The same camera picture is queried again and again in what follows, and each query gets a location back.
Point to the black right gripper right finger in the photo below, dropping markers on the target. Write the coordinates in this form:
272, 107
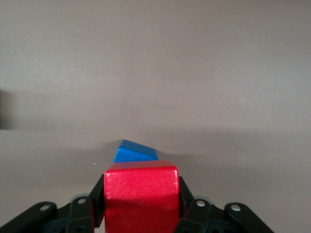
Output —
201, 208

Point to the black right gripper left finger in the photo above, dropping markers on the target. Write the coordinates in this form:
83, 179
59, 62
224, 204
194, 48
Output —
80, 208

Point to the red wooden cube block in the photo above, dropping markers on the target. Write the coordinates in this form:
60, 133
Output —
141, 194

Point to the blue wooden cube block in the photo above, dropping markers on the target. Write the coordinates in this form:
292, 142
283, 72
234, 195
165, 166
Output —
132, 153

